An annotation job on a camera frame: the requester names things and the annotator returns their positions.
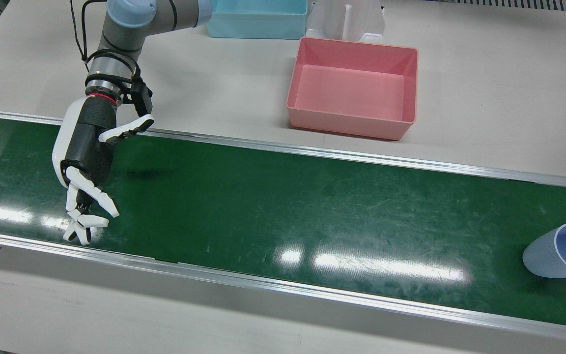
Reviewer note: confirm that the pink plastic box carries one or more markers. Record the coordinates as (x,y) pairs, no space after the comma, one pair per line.
(352,93)

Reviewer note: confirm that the translucent pale blue cup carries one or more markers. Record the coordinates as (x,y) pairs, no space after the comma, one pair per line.
(553,255)

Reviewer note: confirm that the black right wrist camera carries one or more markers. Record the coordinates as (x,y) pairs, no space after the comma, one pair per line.
(141,98)

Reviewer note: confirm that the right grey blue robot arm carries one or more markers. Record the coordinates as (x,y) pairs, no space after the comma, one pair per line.
(116,44)

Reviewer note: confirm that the light blue plastic box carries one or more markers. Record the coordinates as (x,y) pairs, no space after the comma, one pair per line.
(258,24)

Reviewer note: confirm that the green conveyor with aluminium frame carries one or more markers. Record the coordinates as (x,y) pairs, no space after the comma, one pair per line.
(312,211)

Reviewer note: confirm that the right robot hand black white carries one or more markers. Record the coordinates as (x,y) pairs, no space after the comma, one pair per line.
(86,142)

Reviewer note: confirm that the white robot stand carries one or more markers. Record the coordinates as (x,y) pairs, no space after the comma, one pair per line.
(332,19)

